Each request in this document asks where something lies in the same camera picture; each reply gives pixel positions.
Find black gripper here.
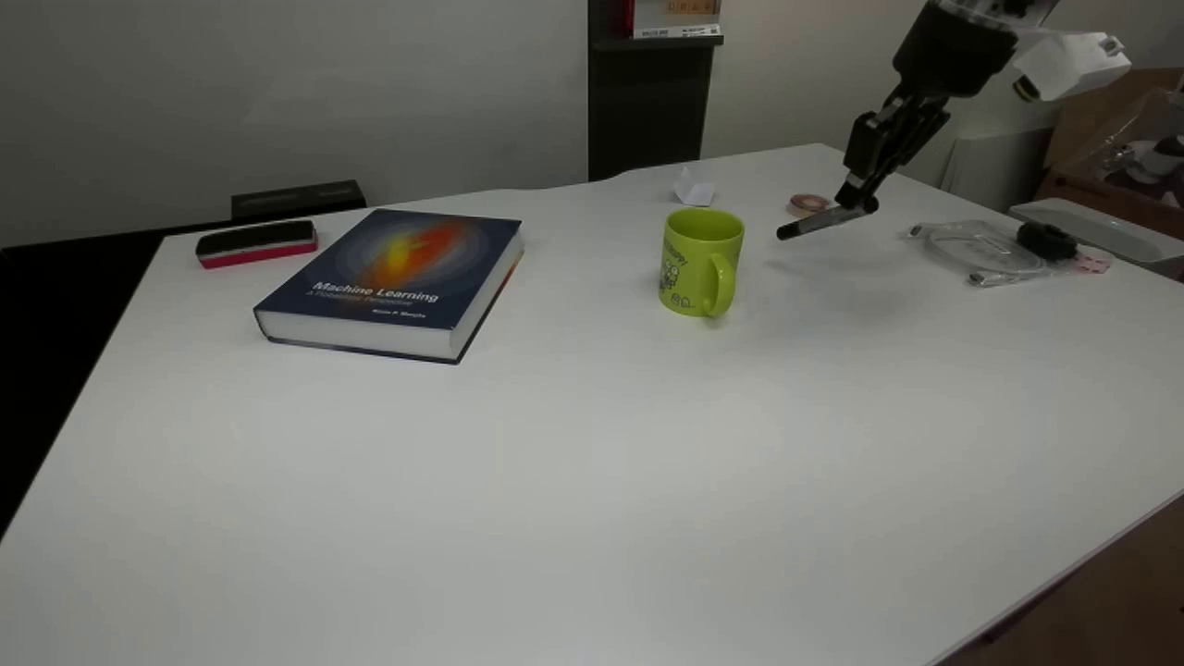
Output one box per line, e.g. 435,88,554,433
835,2,1022,216

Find black marker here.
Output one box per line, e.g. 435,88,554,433
774,201,879,243

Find clear plastic bag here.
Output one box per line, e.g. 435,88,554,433
904,216,1119,293

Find small black device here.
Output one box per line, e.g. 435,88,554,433
1014,219,1083,265

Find small white paper scrap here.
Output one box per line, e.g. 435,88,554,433
666,179,720,208

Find brown cardboard box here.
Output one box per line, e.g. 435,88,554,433
1041,68,1184,243

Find yellow-green mug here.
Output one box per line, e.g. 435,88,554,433
654,202,746,324

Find black display stand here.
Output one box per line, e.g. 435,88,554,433
586,0,729,183

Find blue hardcover book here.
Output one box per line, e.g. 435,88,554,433
250,202,528,367

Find black eraser block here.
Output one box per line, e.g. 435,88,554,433
228,179,370,225

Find black and red eraser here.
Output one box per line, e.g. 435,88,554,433
194,216,323,272

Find white cylindrical pedestal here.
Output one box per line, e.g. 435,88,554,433
921,96,1053,216

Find white coiled cable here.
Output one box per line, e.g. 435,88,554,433
918,223,1043,290

